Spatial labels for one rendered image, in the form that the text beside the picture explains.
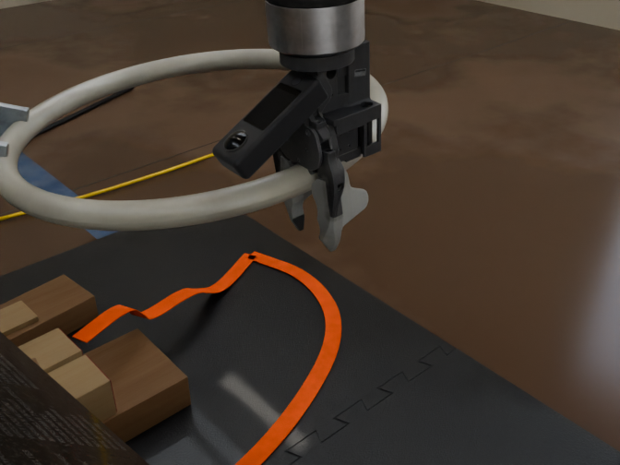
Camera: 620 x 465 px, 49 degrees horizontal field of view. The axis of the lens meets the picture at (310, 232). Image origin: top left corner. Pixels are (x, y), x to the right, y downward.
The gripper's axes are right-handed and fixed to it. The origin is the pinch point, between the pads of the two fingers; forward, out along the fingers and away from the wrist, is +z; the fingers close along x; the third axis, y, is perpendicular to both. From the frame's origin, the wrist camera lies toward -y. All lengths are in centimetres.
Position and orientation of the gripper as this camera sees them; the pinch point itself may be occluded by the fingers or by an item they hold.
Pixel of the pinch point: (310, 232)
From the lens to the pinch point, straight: 73.5
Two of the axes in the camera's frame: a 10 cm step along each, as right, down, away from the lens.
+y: 7.9, -3.7, 4.9
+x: -6.1, -4.1, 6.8
